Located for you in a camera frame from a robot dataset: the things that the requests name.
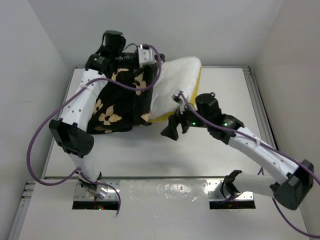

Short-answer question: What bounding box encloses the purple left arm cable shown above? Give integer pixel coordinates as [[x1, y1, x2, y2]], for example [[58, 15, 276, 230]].
[[26, 43, 162, 216]]

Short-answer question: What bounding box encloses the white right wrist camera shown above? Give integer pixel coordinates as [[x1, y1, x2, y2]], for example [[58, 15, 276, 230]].
[[172, 89, 190, 114]]

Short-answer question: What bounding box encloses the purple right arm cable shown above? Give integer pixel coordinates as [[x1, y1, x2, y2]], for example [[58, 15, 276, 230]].
[[178, 91, 320, 238]]

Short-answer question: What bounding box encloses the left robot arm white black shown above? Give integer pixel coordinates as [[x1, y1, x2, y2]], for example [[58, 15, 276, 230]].
[[49, 30, 154, 184]]

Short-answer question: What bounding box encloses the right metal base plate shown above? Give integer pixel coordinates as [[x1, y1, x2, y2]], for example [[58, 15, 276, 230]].
[[206, 177, 254, 204]]

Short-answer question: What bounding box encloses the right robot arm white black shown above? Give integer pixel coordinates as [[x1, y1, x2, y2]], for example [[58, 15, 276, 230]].
[[161, 89, 315, 210]]

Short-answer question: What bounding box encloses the cream pillow with yellow edge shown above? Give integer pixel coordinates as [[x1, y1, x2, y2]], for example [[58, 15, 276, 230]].
[[149, 56, 202, 123]]

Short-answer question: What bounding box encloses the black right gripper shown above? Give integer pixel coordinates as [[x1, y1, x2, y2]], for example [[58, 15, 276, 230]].
[[161, 99, 211, 140]]

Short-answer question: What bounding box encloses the black pillowcase with beige flowers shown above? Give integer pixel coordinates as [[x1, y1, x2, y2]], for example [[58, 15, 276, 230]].
[[86, 58, 158, 135]]

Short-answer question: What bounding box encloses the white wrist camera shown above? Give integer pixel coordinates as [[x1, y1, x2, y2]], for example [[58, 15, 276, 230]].
[[137, 46, 155, 66], [172, 89, 190, 114]]

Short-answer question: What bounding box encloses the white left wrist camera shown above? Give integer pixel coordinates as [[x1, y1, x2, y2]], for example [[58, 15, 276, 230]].
[[137, 46, 155, 66]]

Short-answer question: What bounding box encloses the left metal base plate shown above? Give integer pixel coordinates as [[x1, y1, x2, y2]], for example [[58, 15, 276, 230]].
[[74, 179, 120, 202]]

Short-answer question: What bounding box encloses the metal base plate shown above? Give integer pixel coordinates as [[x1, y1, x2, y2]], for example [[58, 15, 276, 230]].
[[74, 179, 120, 202], [206, 177, 254, 204]]

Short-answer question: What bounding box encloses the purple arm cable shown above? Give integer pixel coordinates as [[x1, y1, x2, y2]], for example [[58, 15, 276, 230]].
[[26, 43, 162, 216], [178, 91, 320, 238]]

